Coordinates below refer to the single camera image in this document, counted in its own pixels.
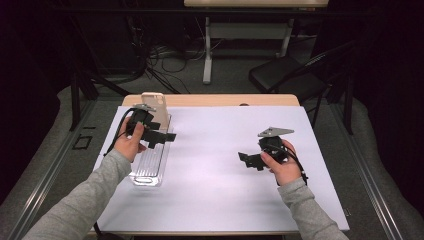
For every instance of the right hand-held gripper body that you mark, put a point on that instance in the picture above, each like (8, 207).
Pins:
(273, 143)

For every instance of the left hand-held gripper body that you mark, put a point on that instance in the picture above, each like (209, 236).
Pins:
(140, 116)

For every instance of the person's right hand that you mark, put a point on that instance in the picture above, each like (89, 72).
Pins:
(288, 170)

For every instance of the metal floor rail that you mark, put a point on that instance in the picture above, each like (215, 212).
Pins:
(370, 180)
(43, 180)

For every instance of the black metal stand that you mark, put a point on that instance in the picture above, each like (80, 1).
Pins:
(75, 100)

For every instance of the desk with white legs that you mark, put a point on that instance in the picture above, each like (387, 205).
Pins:
(246, 30)

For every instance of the white table sheet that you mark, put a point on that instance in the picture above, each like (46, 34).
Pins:
(216, 186)

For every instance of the beige phone case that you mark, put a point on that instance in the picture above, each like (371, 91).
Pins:
(158, 106)

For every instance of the person's left hand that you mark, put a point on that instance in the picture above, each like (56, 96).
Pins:
(128, 146)

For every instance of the clear phone case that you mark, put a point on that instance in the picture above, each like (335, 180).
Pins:
(150, 163)

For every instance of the black metal post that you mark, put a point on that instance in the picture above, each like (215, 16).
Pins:
(349, 106)

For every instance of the black chair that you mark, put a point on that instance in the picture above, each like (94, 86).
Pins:
(283, 78)

